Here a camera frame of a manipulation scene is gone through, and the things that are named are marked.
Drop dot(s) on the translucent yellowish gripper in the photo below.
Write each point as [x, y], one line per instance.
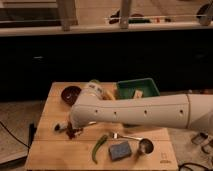
[77, 131]

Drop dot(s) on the dark red grape bunch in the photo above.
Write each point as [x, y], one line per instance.
[69, 131]

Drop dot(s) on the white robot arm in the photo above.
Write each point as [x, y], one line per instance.
[181, 111]

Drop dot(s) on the dark purple bowl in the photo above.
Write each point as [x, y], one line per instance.
[70, 94]

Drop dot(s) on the green chili pepper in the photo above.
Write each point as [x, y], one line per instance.
[98, 144]

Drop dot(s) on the silver fork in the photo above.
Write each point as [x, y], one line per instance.
[117, 136]

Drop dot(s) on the blue sponge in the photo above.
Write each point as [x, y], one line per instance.
[120, 151]

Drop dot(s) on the green plastic cup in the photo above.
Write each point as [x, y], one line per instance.
[95, 81]

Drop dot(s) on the green plastic tray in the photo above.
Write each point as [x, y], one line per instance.
[126, 89]

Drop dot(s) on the metal measuring cup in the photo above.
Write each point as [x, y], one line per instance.
[145, 147]

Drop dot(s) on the tan rectangular block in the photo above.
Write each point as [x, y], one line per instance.
[138, 94]

